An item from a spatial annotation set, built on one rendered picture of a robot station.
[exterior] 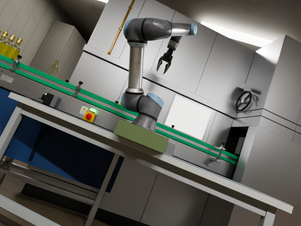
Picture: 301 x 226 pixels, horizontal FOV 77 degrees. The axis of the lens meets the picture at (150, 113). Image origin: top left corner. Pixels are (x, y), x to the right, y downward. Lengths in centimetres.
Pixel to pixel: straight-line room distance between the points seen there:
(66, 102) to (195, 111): 115
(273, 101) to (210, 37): 89
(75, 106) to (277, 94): 166
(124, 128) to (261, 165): 125
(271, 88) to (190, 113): 72
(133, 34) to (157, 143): 60
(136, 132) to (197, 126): 107
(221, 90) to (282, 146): 73
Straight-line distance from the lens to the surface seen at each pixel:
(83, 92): 153
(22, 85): 164
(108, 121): 147
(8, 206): 137
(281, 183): 198
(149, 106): 107
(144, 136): 92
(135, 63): 113
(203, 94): 200
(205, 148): 176
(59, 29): 472
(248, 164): 177
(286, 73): 209
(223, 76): 215
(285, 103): 201
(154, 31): 107
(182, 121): 185
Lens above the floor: 76
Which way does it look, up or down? 9 degrees up
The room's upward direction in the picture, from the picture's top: 22 degrees clockwise
